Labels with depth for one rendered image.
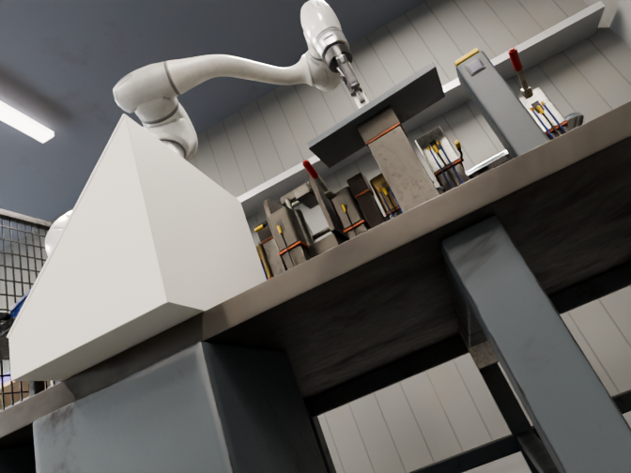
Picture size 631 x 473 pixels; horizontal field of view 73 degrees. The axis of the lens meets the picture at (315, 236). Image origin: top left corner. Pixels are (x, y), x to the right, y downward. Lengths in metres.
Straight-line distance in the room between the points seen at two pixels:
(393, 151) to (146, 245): 0.67
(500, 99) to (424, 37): 3.19
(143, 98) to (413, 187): 0.82
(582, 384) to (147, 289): 0.51
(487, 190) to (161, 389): 0.49
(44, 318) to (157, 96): 0.85
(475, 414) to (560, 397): 2.62
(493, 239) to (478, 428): 2.66
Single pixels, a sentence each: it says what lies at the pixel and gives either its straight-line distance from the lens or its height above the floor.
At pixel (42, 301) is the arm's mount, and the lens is 0.71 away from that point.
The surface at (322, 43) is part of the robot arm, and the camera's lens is 1.32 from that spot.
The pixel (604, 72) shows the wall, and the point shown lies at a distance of 3.98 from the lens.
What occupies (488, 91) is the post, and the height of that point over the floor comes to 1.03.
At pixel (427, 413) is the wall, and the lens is 3.18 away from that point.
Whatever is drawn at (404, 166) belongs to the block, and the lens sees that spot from 1.06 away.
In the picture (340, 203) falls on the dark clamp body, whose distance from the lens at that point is 1.22.
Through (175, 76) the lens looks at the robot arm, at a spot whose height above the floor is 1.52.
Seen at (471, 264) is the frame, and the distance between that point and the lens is 0.57.
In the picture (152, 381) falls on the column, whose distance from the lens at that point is 0.64.
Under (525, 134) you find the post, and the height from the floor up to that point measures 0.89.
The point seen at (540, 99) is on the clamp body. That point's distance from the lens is 1.27.
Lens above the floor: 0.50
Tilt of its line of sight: 24 degrees up
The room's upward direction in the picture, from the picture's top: 22 degrees counter-clockwise
